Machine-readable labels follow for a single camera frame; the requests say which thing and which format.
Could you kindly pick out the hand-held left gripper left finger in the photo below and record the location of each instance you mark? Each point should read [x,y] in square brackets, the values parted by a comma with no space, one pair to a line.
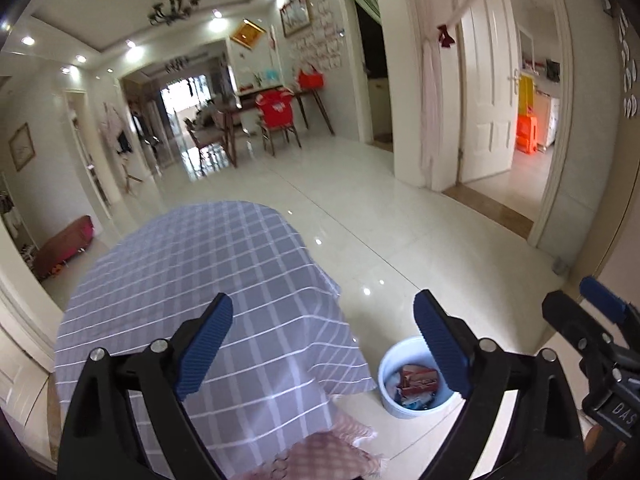
[205,345]

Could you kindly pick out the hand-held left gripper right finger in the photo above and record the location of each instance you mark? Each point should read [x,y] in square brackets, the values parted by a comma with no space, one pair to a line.
[442,340]

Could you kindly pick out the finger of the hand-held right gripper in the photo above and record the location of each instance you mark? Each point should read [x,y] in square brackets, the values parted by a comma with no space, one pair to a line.
[600,297]
[570,317]

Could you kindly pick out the white plastic bucket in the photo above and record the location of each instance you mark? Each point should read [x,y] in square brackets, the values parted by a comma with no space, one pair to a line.
[400,410]

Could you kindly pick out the grey checked tablecloth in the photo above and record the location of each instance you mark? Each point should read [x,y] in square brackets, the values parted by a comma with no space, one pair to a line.
[225,260]

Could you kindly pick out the pink fringed cloth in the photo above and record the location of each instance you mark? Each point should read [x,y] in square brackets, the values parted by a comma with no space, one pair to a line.
[325,455]

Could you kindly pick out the orange plastic stool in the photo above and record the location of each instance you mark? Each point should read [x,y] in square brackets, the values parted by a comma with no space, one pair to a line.
[526,135]

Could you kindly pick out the wooden chair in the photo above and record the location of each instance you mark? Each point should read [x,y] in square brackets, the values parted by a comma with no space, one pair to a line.
[205,137]

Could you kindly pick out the yellow plastic panel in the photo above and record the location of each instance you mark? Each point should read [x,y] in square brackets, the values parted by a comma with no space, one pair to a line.
[525,95]

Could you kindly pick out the red chair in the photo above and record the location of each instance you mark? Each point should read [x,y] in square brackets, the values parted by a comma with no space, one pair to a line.
[272,131]

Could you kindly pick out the hanging clothes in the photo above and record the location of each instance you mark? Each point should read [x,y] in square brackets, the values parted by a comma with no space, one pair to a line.
[115,127]

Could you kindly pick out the white panel door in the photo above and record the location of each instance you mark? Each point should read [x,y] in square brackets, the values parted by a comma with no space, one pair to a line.
[487,85]

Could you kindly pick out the wooden dining table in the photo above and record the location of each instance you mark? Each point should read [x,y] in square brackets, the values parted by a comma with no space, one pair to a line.
[240,105]

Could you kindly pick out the red shirt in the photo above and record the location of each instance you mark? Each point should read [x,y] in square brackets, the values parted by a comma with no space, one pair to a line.
[275,107]

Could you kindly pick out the small dark chandelier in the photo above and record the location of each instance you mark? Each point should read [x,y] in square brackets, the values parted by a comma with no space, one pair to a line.
[175,64]

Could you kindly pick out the red curtain bow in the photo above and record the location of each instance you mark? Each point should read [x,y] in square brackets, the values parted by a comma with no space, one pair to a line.
[445,37]

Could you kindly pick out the gold framed picture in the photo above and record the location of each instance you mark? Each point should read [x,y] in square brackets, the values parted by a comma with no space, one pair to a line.
[247,34]

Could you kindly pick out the large dark chandelier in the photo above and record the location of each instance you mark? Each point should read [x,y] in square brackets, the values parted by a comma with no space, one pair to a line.
[170,10]

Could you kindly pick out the white round wall stickers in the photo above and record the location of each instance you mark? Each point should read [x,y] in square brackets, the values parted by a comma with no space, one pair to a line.
[630,75]

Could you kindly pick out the brown framed wall picture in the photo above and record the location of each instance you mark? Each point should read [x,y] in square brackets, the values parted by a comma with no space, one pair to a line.
[21,146]

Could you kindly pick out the group of white wall papers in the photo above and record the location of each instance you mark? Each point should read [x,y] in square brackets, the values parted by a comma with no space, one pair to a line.
[320,47]

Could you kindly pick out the large framed wall picture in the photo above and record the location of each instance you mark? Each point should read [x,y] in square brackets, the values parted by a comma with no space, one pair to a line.
[296,14]

